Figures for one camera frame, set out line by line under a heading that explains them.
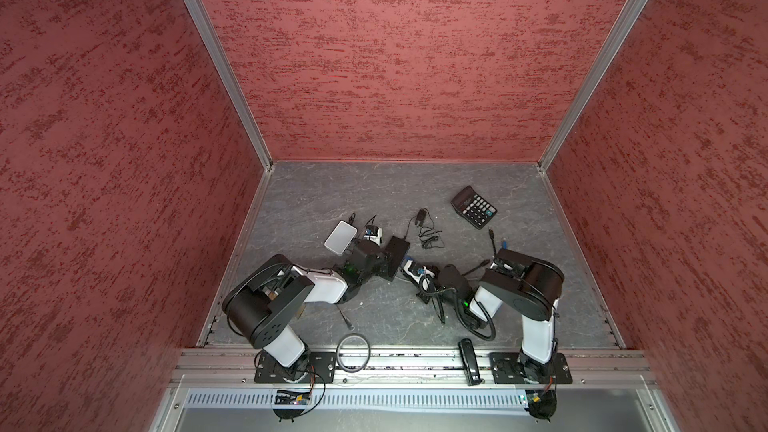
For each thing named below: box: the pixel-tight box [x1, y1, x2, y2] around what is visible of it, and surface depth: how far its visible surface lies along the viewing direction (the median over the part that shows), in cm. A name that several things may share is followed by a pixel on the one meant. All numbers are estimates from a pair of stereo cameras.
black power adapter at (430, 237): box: [403, 208, 445, 249], surface depth 100 cm
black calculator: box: [450, 185, 498, 230], surface depth 108 cm
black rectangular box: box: [383, 236, 410, 280], surface depth 97 cm
